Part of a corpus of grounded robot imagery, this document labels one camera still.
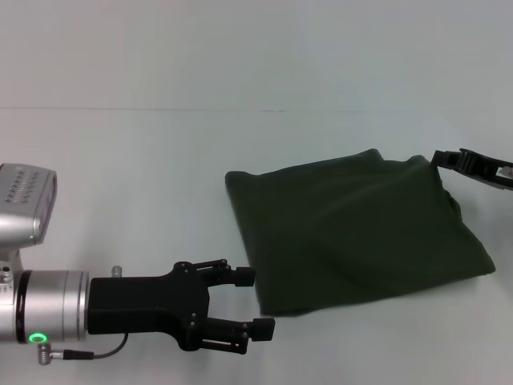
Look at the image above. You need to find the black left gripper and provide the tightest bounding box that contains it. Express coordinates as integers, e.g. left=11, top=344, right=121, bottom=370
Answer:
left=87, top=259, right=276, bottom=356

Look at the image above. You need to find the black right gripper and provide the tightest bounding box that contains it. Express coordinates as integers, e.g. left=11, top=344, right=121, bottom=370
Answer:
left=433, top=148, right=513, bottom=193

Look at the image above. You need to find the dark green t-shirt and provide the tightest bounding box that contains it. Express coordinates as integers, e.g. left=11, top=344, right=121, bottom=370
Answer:
left=224, top=148, right=497, bottom=318

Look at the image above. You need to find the left arm cable with connector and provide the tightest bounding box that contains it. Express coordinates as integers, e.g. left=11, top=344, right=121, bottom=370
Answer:
left=37, top=330, right=130, bottom=366

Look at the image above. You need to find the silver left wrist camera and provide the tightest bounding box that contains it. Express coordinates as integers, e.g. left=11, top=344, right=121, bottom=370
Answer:
left=0, top=162, right=58, bottom=249

